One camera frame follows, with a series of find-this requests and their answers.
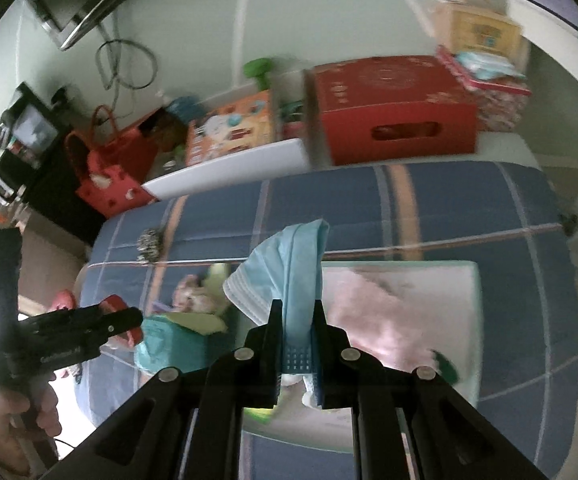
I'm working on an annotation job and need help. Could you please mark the light green cloth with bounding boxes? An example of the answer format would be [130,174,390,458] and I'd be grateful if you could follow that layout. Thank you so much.
[164,263,231,336]

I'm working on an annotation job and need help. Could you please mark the pink plush toy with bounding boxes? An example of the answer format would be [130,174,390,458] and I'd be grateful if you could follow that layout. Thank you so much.
[172,274,215,314]

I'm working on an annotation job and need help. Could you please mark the light blue face mask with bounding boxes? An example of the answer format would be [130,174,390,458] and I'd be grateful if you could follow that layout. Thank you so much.
[223,219,329,348]

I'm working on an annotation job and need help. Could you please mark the leopard print scrunchie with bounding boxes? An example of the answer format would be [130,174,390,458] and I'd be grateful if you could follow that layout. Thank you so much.
[137,229,163,263]

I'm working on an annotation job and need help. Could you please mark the person's left hand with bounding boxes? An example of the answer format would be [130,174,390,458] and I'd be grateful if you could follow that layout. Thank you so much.
[0,384,62,479]

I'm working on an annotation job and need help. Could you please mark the green and tan sponge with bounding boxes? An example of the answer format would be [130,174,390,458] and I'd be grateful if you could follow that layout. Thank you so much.
[433,351,460,386]

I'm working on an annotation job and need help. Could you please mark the red and white stool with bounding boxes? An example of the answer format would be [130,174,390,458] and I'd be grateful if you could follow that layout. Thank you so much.
[49,289,77,312]

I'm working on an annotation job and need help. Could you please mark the teal wet wipes pack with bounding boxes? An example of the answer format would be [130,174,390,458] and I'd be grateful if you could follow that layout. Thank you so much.
[134,316,235,374]

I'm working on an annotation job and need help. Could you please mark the pink fluffy cloth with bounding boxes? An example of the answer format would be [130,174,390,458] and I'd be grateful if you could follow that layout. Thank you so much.
[323,268,439,372]

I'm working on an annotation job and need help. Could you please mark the red tape roll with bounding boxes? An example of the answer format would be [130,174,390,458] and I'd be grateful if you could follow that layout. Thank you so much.
[99,295,144,350]

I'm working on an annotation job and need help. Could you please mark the pale green shallow tray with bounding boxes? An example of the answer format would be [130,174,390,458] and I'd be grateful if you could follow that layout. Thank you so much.
[243,261,483,453]

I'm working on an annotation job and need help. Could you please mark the red felt tote bag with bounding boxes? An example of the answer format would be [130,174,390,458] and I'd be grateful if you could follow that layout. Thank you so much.
[64,105,159,219]

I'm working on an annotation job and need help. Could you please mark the black coffee machine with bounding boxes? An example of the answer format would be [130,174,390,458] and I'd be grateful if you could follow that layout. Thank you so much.
[0,82,71,206]

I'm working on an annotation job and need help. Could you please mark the blue plaid bed cover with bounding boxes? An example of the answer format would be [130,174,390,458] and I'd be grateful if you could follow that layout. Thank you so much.
[80,162,578,477]

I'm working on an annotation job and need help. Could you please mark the white storage bin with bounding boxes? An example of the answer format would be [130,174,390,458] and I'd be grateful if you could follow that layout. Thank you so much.
[142,139,312,200]

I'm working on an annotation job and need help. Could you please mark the orange picture toy box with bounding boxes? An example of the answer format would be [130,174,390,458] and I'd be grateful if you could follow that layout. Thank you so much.
[186,90,277,167]

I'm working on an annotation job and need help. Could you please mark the red cardboard box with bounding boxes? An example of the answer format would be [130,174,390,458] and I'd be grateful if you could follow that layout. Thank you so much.
[304,55,477,166]

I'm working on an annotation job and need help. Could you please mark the red patterned box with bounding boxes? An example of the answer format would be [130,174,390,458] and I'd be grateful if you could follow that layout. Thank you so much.
[436,46,531,132]

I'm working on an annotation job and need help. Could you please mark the green dumbbell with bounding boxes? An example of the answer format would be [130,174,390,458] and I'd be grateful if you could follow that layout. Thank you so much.
[242,58,274,91]

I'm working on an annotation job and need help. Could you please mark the blue wipes packet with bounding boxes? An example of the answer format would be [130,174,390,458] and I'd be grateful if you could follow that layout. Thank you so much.
[455,51,524,81]

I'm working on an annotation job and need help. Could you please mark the beige gift bag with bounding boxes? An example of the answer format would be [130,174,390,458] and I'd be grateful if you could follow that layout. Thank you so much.
[431,0,522,60]

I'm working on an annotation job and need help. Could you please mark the black wall cable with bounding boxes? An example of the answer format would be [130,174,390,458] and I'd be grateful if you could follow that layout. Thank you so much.
[93,8,159,126]

